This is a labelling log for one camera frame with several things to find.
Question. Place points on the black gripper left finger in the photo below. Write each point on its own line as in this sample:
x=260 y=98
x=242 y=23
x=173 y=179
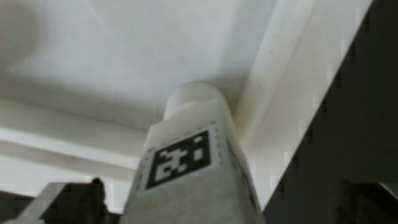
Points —
x=68 y=204

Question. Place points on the white square tabletop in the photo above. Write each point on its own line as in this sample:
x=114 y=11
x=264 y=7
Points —
x=97 y=57

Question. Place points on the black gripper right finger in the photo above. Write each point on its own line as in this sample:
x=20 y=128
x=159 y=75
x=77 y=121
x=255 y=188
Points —
x=368 y=203

